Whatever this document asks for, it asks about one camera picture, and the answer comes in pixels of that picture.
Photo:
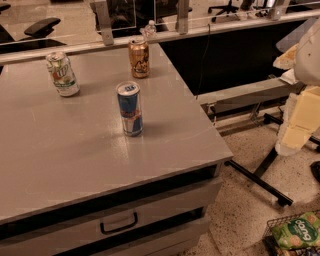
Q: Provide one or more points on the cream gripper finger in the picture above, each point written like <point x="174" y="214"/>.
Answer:
<point x="301" y="119"/>
<point x="287" y="60"/>

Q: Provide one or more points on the blue silver redbull can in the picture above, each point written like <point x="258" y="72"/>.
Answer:
<point x="128" y="95"/>

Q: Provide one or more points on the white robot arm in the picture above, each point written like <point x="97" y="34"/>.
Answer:
<point x="307" y="60"/>

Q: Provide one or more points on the gold brown soda can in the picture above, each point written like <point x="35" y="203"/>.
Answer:
<point x="139" y="57"/>

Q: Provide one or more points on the green white 7up can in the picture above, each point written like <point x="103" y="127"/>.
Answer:
<point x="62" y="75"/>

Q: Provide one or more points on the black shoe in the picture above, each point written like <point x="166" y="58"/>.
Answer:
<point x="315" y="169"/>

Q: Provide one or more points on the distant black office chair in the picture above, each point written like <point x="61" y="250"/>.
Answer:
<point x="223" y="11"/>

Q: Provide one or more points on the green snack bag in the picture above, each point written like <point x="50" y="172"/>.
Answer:
<point x="298" y="233"/>

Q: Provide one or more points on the clear plastic water bottle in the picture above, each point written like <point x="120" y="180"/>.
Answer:
<point x="149" y="31"/>

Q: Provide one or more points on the black metal table leg frame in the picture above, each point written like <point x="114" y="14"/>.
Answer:
<point x="282" y="199"/>

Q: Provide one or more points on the black wire basket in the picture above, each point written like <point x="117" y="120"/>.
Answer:
<point x="273" y="248"/>

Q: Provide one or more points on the grey drawer with black handle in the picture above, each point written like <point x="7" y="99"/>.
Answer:
<point x="159" y="225"/>

